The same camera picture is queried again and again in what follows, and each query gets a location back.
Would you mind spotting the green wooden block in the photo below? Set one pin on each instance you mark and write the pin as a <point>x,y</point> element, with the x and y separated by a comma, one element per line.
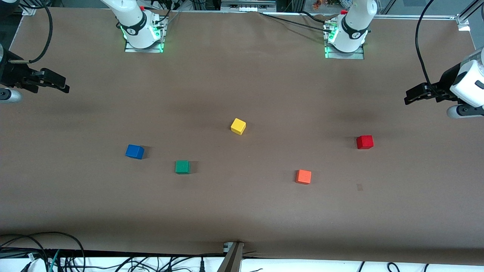
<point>182,167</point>

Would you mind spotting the aluminium profile post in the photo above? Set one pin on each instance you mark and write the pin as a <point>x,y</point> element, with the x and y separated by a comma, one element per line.
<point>231,260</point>

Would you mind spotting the black power plug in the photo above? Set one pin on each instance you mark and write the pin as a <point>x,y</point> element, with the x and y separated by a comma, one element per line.
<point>202,265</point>

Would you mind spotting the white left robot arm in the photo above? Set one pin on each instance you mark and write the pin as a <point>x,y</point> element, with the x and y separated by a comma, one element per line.
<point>353,36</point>

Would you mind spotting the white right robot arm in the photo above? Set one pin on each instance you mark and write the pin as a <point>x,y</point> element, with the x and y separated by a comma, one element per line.
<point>136,34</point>

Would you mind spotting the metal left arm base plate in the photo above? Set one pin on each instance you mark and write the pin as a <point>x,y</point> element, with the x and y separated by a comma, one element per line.
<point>359,56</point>

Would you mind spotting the yellow wooden block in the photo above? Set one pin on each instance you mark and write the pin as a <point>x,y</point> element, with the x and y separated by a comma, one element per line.
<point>238,126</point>

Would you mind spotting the red wooden block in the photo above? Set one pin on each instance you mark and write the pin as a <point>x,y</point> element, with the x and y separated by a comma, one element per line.
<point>365,142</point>

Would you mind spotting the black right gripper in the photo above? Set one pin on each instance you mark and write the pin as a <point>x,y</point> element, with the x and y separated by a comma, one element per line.
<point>11,74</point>

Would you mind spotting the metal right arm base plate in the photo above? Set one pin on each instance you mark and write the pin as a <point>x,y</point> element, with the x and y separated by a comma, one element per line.
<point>130,50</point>

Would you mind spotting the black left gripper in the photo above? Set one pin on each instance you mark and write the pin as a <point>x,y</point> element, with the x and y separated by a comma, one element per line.
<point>447,82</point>

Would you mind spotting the metal corner bracket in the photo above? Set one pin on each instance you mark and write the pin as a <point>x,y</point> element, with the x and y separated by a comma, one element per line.
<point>463,22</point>
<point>28,11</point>

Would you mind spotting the orange wooden block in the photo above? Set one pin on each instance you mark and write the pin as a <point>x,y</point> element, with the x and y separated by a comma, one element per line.
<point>303,176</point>

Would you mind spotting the grey power strip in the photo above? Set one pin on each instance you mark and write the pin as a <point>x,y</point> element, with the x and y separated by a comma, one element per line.
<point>247,5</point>

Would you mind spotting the small metal table clamp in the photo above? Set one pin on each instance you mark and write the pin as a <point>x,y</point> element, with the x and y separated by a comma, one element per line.
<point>227,247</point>

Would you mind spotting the blue wooden block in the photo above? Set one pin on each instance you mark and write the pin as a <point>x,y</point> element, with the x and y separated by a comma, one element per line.
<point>134,152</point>

